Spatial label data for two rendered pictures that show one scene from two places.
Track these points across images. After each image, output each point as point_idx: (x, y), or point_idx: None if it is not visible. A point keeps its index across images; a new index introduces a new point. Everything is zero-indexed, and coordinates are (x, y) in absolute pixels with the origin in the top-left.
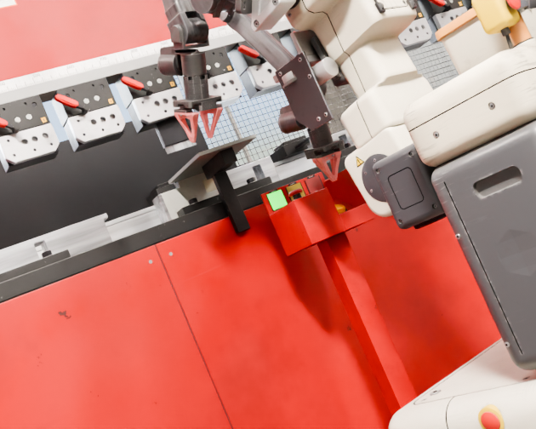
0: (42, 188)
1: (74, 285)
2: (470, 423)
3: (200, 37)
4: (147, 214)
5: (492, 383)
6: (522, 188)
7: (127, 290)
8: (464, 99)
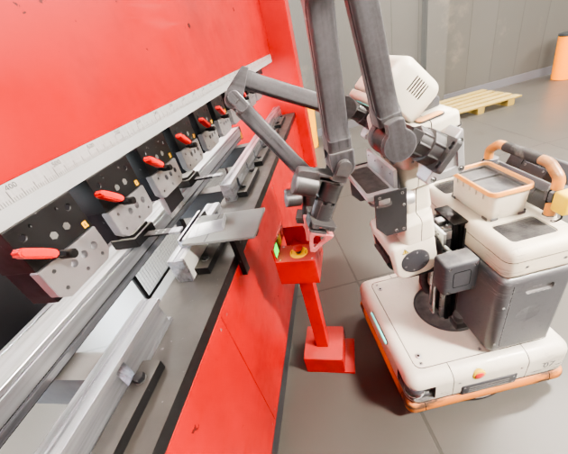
0: None
1: (194, 396)
2: (467, 377)
3: None
4: (125, 259)
5: (457, 350)
6: (549, 290)
7: (217, 365)
8: (554, 252)
